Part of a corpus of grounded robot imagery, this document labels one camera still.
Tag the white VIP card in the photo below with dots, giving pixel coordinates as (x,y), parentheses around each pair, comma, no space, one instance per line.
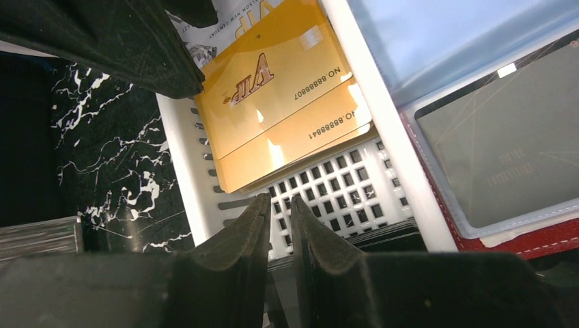
(234,19)

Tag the black plastic toolbox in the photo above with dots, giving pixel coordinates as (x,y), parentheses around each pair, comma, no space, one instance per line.
(62,235)

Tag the black VIP card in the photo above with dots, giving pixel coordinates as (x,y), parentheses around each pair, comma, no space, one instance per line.
(503,150)

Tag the white plastic basket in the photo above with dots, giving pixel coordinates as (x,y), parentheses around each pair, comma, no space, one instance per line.
(365,186)

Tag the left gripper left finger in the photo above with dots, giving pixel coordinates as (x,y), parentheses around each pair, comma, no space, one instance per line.
(220,283)

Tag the red leather card holder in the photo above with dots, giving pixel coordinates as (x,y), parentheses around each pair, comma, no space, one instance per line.
(425,50)

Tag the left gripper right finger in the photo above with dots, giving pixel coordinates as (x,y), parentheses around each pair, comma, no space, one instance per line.
(340,285)

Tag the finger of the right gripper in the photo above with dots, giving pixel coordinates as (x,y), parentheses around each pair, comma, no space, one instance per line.
(134,41)

